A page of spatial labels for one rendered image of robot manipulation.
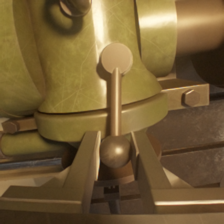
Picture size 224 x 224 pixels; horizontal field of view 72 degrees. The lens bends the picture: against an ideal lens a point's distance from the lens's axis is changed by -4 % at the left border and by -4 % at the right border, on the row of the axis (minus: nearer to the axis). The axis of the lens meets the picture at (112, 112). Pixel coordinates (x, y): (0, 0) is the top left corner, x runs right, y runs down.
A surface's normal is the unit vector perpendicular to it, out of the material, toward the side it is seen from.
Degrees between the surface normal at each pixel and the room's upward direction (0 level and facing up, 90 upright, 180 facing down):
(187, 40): 34
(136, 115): 26
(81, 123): 8
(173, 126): 0
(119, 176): 90
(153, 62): 42
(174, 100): 0
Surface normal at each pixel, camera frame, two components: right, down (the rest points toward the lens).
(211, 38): 0.07, 0.75
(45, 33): -0.53, 0.29
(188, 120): 0.00, 0.26
